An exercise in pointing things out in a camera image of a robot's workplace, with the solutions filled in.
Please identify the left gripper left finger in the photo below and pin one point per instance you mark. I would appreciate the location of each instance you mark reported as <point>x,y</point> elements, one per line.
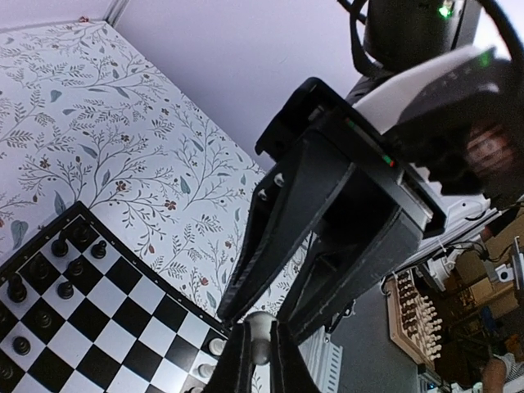
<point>234,370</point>

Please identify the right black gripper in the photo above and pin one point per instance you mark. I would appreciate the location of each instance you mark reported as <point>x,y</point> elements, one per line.
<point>331,177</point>

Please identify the floral patterned table mat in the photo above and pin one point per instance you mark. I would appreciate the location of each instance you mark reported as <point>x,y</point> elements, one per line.
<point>86,118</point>

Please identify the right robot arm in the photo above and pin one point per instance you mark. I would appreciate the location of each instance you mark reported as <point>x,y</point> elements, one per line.
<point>448,110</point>

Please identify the right aluminium frame post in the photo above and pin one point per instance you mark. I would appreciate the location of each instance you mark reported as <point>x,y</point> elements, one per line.
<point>114,11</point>

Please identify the white pawn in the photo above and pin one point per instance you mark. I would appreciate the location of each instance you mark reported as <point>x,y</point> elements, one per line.
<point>260,323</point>
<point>205,371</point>
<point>216,346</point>

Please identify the black pieces row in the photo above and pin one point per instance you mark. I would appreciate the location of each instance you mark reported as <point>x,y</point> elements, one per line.
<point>56,309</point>

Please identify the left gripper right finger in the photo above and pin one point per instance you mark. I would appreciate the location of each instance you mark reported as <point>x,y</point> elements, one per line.
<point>288,371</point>

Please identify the black white chess board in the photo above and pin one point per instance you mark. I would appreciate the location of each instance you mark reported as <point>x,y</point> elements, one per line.
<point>158,337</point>

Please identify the wooden chess set background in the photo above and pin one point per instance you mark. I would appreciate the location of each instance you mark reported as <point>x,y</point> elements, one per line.
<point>414,325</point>

